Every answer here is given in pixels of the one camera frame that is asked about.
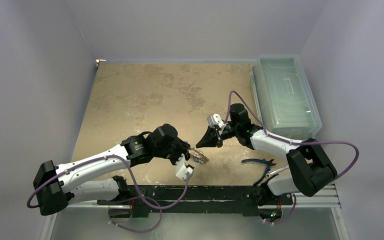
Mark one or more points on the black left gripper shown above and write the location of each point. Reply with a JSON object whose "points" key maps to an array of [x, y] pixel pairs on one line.
{"points": [[183, 148]]}

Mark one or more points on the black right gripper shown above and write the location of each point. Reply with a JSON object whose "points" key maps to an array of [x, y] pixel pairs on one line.
{"points": [[219, 135]]}

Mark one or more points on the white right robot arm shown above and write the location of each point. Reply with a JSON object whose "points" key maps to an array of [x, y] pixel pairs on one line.
{"points": [[310, 167]]}

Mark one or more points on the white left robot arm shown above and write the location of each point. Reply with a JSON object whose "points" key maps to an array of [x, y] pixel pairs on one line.
{"points": [[58, 186]]}

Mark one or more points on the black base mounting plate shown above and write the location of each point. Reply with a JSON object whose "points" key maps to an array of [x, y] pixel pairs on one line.
{"points": [[199, 199]]}

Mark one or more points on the silver wrench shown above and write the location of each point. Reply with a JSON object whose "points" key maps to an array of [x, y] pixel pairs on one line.
{"points": [[275, 172]]}

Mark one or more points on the clear plastic storage bin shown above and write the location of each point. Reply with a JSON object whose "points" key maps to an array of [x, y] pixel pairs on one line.
{"points": [[283, 96]]}

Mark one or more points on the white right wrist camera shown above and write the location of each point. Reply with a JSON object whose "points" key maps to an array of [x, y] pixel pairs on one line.
{"points": [[216, 122]]}

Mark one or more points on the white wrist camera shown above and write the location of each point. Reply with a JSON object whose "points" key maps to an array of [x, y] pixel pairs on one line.
{"points": [[182, 170], [216, 122]]}

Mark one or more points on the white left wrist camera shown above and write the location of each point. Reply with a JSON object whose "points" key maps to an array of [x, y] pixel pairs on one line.
{"points": [[182, 170]]}

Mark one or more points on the aluminium frame rail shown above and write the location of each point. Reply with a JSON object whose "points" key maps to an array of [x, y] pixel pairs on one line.
{"points": [[309, 218]]}

